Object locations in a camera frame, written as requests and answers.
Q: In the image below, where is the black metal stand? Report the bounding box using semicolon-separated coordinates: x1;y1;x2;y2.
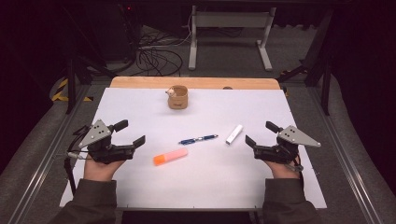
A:
276;8;334;117

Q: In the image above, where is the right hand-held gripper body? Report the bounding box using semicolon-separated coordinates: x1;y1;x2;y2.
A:
253;125;322;165

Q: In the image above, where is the wooden pen holder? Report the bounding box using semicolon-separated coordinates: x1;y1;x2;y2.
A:
165;85;190;110

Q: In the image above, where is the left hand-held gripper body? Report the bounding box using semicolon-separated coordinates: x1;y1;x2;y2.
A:
78;119;135;165

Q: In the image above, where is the white marker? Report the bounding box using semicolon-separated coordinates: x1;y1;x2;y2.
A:
225;124;244;146

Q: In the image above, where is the hand-held gripper cable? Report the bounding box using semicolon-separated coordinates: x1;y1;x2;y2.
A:
63;124;94;197
288;152;305;182

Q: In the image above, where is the white metal stand frame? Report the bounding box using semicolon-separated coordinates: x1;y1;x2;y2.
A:
188;5;277;72

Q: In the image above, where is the bundle of black floor cables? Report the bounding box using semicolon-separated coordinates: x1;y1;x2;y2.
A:
129;12;192;77

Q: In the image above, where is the person's left hand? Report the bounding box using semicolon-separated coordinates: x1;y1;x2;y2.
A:
83;155;127;183

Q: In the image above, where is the left hand-held gripper cable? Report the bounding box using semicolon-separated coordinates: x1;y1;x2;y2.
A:
63;124;94;197

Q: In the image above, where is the black tripod stand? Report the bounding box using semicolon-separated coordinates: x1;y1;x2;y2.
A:
60;6;118;116

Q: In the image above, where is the blue pen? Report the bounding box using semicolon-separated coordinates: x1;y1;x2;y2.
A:
177;133;219;146

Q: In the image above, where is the aluminium floor rail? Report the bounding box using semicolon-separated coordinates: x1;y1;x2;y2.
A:
306;87;385;224
6;85;92;224

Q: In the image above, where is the yellow black hazard tape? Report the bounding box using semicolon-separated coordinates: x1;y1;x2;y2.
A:
50;77;94;103

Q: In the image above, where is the person's right hand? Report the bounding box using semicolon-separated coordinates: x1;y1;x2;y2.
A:
264;160;302;180

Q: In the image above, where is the white table sheet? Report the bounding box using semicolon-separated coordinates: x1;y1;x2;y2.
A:
59;87;328;210

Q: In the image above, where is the right hand-held gripper cable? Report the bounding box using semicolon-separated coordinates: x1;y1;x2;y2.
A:
288;152;305;182

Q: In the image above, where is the orange highlighter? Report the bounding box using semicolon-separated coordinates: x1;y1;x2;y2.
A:
152;147;189;167

